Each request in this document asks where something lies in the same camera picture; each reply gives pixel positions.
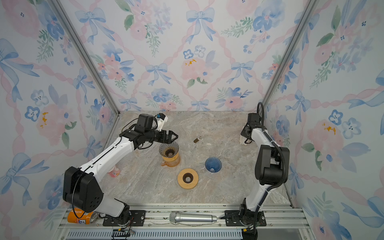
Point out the grey glass dripper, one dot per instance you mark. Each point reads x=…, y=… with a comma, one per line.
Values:
x=169, y=150

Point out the orange can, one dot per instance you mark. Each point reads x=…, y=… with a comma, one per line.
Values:
x=78, y=216

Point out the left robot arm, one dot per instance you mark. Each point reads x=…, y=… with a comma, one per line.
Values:
x=81, y=185

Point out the orange glass carafe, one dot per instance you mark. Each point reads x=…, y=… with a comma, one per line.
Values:
x=171, y=162

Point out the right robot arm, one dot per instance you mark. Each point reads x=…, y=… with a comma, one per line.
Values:
x=270, y=168

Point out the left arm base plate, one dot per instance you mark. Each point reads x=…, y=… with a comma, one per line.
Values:
x=133, y=218

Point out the aluminium front rail frame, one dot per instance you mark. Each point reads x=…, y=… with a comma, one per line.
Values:
x=283, y=223

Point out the pink cylindrical container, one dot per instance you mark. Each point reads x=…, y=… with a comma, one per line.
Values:
x=114, y=172

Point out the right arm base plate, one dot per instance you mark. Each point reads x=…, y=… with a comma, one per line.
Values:
x=233, y=219

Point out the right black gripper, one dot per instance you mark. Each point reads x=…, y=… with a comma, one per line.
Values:
x=243, y=132

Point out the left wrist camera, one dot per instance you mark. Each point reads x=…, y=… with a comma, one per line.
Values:
x=148, y=122

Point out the blue glass dripper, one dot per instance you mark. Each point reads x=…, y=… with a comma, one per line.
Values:
x=213, y=165

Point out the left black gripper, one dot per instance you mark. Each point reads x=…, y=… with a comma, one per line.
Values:
x=164, y=133

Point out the silver microphone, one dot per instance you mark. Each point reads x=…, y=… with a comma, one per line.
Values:
x=177, y=217

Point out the coffee filter pack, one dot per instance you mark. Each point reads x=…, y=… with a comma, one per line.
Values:
x=245, y=141

